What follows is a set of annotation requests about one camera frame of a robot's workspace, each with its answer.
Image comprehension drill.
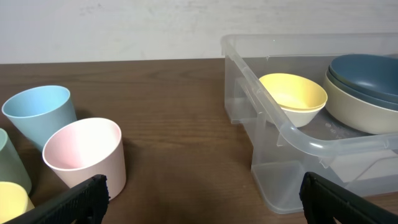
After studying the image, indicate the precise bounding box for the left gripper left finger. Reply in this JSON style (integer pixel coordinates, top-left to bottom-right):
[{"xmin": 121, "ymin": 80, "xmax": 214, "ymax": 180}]
[{"xmin": 7, "ymin": 174, "xmax": 110, "ymax": 224}]

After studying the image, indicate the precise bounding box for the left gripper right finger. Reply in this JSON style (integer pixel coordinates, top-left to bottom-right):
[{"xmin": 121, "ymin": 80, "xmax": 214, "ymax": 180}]
[{"xmin": 299, "ymin": 172, "xmax": 397, "ymax": 224}]

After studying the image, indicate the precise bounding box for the pink plastic cup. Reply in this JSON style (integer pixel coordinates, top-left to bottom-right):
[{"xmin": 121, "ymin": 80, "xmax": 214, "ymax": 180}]
[{"xmin": 42, "ymin": 118, "xmax": 126, "ymax": 199}]

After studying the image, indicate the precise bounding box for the yellow plastic cup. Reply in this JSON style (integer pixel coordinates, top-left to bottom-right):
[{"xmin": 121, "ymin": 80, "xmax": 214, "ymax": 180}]
[{"xmin": 0, "ymin": 182, "xmax": 35, "ymax": 223}]

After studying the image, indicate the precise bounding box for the green plastic cup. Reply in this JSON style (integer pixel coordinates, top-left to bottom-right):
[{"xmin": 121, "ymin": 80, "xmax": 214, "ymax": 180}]
[{"xmin": 0, "ymin": 129, "xmax": 32, "ymax": 194}]

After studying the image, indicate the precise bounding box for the white small bowl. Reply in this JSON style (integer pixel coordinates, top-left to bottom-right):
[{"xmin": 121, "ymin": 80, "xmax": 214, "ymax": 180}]
[{"xmin": 281, "ymin": 105, "xmax": 325, "ymax": 128}]

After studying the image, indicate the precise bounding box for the beige large bowl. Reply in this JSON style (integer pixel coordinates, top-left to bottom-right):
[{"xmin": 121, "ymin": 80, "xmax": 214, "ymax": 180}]
[{"xmin": 323, "ymin": 71, "xmax": 397, "ymax": 134}]

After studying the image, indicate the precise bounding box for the clear plastic storage bin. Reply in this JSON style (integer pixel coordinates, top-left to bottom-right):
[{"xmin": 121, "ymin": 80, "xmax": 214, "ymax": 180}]
[{"xmin": 221, "ymin": 33, "xmax": 397, "ymax": 214}]

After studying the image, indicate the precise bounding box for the light blue plastic cup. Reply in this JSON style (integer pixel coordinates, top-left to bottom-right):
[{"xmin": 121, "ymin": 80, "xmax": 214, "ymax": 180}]
[{"xmin": 1, "ymin": 85, "xmax": 76, "ymax": 151}]

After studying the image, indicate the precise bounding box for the yellow small bowl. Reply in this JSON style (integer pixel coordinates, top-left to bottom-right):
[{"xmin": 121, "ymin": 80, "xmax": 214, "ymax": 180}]
[{"xmin": 259, "ymin": 73, "xmax": 328, "ymax": 111}]

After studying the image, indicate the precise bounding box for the dark blue bowl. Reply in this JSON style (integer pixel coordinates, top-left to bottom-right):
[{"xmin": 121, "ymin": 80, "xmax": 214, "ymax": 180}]
[
  {"xmin": 329, "ymin": 54, "xmax": 397, "ymax": 103},
  {"xmin": 325, "ymin": 68, "xmax": 398, "ymax": 111}
]

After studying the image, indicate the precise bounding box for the white label on bin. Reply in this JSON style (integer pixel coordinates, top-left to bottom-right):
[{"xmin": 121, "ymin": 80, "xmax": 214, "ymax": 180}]
[{"xmin": 330, "ymin": 151, "xmax": 397, "ymax": 182}]

